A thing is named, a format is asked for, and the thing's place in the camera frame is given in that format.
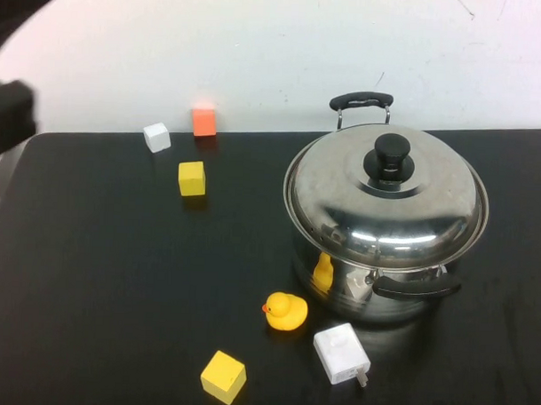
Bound steel pot lid black knob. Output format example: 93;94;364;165
281;123;494;276

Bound yellow foam cube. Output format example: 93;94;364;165
177;159;208;198
198;348;249;405

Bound orange foam cube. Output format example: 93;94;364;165
191;107;219;139

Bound yellow rubber duck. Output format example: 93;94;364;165
259;291;310;334

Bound white foam cube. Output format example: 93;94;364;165
141;121;173;155

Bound stainless steel pot black handles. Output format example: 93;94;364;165
278;88;496;330

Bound white usb wall charger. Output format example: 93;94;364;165
311;321;374;390

